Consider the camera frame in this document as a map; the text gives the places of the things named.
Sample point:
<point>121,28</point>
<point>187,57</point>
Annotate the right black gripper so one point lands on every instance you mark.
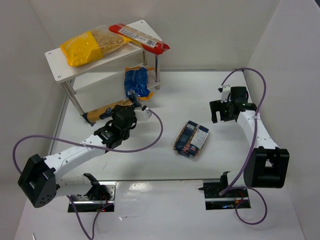
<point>216,109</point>

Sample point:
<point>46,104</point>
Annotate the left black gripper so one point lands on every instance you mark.
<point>133,100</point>

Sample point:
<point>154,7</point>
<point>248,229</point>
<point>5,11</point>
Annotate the orange and navy spaghetti pack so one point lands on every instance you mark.
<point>104,112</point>

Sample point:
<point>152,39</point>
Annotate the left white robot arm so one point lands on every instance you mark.
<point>40,176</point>

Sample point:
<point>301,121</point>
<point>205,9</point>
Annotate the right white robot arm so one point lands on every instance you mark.
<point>266,163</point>

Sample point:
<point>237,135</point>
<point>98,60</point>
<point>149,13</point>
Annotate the white two-tier shelf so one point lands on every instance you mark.
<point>64,74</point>

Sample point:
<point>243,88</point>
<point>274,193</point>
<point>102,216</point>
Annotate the dark blue pasta bag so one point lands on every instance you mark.
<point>191,139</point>

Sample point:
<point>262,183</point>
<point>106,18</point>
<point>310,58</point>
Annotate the yellow macaroni pasta bag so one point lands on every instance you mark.
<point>92,45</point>

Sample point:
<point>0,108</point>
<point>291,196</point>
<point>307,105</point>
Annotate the red spaghetti pasta bag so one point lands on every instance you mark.
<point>145,41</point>

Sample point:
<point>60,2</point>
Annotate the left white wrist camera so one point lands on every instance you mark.
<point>143,114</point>

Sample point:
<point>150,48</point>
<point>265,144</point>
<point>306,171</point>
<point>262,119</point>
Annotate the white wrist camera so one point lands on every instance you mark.
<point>143,114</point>
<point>225,91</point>

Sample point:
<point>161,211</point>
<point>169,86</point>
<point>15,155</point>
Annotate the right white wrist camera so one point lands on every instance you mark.
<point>225,91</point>

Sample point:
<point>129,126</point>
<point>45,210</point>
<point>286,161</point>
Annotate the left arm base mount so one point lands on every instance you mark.
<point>92,204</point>

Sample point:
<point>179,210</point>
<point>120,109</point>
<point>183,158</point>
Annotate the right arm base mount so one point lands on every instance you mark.
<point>228,201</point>

